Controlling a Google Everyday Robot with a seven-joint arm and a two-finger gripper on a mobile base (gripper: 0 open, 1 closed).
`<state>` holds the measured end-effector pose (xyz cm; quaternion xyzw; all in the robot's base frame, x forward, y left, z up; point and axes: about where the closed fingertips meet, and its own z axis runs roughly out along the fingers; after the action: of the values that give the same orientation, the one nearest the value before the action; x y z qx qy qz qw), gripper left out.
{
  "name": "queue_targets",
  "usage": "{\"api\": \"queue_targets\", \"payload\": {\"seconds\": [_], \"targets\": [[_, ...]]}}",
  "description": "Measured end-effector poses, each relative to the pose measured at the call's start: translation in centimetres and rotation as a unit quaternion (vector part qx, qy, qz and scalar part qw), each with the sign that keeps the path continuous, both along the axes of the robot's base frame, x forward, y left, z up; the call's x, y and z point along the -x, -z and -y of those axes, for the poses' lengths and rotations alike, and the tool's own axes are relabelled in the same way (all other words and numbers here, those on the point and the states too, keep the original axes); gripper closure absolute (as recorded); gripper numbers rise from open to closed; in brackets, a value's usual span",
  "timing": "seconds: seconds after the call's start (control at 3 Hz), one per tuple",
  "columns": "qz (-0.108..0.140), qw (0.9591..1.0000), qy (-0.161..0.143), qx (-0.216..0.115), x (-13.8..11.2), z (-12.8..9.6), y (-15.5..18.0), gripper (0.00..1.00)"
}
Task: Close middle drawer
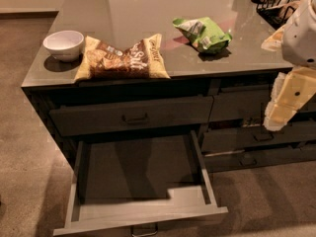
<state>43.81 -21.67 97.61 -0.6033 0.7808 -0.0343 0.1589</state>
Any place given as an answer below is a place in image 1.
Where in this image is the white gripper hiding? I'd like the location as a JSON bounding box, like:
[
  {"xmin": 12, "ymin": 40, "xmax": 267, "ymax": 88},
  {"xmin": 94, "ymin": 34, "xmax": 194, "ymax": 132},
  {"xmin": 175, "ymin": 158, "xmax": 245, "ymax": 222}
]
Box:
[{"xmin": 261, "ymin": 0, "xmax": 316, "ymax": 131}]

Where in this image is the grey drawer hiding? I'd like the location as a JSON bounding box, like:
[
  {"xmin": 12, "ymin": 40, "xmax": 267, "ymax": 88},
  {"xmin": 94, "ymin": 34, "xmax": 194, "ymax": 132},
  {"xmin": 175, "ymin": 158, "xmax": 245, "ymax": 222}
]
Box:
[
  {"xmin": 204, "ymin": 144, "xmax": 316, "ymax": 173},
  {"xmin": 208, "ymin": 82, "xmax": 316, "ymax": 122},
  {"xmin": 53, "ymin": 131, "xmax": 228, "ymax": 237},
  {"xmin": 49, "ymin": 96, "xmax": 213, "ymax": 136},
  {"xmin": 201, "ymin": 120, "xmax": 316, "ymax": 153}
]

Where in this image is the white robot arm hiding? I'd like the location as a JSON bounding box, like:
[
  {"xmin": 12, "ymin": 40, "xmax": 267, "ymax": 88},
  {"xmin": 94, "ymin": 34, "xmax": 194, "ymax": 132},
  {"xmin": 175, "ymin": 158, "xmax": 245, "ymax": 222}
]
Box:
[{"xmin": 261, "ymin": 0, "xmax": 316, "ymax": 131}]

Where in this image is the green snack bag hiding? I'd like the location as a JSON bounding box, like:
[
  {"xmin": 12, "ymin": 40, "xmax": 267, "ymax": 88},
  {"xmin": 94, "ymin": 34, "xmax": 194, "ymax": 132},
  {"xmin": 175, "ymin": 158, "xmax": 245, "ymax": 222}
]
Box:
[{"xmin": 173, "ymin": 17, "xmax": 232, "ymax": 54}]

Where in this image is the brown yellow chip bag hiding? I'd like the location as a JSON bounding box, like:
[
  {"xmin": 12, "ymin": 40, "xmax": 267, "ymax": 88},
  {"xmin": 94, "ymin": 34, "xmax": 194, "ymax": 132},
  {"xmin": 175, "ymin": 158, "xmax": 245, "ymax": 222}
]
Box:
[{"xmin": 75, "ymin": 34, "xmax": 170, "ymax": 82}]

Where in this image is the grey counter cabinet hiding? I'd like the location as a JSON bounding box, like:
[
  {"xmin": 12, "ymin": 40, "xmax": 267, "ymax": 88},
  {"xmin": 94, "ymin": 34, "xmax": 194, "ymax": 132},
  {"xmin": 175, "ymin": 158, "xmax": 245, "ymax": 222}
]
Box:
[{"xmin": 22, "ymin": 0, "xmax": 315, "ymax": 172}]

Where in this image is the white bowl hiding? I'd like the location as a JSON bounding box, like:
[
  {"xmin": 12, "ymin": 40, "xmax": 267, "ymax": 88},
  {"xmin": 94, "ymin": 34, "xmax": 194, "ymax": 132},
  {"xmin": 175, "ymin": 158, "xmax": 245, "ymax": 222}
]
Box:
[{"xmin": 42, "ymin": 31, "xmax": 84, "ymax": 62}]

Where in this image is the black wire basket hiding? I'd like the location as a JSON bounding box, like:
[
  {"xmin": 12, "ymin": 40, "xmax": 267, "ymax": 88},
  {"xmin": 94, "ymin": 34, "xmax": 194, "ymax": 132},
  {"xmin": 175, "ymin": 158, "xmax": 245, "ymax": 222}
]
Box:
[{"xmin": 256, "ymin": 0, "xmax": 303, "ymax": 30}]

